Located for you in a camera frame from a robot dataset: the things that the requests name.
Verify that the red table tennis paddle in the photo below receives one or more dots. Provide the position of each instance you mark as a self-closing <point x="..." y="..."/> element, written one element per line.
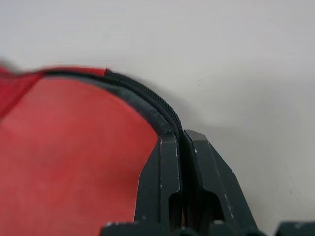
<point x="73" y="159"/>

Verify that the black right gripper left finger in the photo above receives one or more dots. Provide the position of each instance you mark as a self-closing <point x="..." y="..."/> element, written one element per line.
<point x="167" y="177"/>

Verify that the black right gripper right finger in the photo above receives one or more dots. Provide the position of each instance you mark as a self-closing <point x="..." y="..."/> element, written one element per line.
<point x="211" y="177"/>

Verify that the black clear paddle case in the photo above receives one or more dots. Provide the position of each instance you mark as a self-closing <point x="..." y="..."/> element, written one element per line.
<point x="147" y="110"/>

